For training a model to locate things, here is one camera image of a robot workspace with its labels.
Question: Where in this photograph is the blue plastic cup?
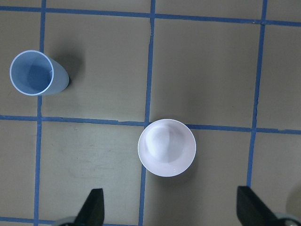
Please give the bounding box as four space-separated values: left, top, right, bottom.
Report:
9 50 70 96

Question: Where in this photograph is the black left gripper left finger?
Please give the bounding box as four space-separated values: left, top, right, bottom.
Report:
73 188 104 226

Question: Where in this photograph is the white plastic cup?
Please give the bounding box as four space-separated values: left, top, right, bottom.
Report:
137 119 197 177

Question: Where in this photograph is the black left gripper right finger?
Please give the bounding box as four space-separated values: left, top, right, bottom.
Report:
236 186 278 226

